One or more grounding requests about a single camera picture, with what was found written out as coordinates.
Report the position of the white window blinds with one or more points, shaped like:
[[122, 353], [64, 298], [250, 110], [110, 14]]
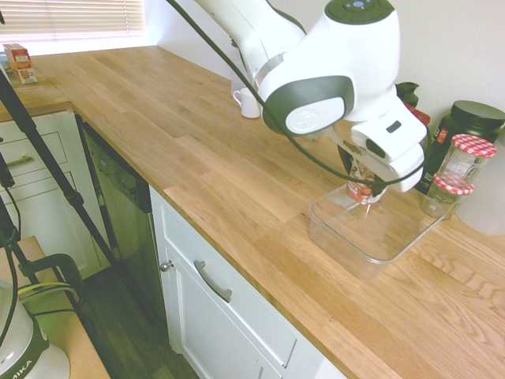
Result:
[[71, 19]]

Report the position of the white ceramic mug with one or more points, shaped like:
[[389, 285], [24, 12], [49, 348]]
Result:
[[248, 103]]

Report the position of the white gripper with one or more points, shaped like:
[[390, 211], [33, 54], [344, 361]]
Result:
[[402, 173]]

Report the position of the white drawer cabinet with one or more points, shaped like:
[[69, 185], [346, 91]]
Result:
[[51, 189]]

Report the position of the black shaker bottle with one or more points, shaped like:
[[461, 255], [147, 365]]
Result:
[[408, 92]]

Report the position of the large black supplement tub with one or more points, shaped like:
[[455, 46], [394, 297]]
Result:
[[473, 122]]

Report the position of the round metal cabinet knob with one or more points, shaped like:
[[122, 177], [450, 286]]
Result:
[[166, 265]]

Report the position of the faceted jar red gingham lid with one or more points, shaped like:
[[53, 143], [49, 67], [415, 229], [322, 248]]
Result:
[[465, 162]]

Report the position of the white counter cabinet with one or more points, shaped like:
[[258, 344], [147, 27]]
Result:
[[221, 331]]

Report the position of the black camera tripod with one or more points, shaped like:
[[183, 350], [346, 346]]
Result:
[[47, 158]]

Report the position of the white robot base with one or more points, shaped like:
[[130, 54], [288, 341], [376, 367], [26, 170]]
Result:
[[19, 347]]

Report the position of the clear square plastic container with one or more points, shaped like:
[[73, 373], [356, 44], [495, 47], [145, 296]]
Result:
[[375, 237]]

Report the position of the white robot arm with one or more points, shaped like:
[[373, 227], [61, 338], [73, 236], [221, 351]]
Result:
[[355, 59]]

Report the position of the red cereal cup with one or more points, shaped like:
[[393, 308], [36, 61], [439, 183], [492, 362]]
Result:
[[358, 185]]

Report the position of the dark green clamp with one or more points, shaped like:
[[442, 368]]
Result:
[[69, 268]]

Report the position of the stainless steel dishwasher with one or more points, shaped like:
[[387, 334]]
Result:
[[126, 221]]

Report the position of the small orange cereal box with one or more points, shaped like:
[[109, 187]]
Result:
[[17, 55], [25, 76]]

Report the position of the glass jar red gingham lid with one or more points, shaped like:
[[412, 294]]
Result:
[[438, 201]]

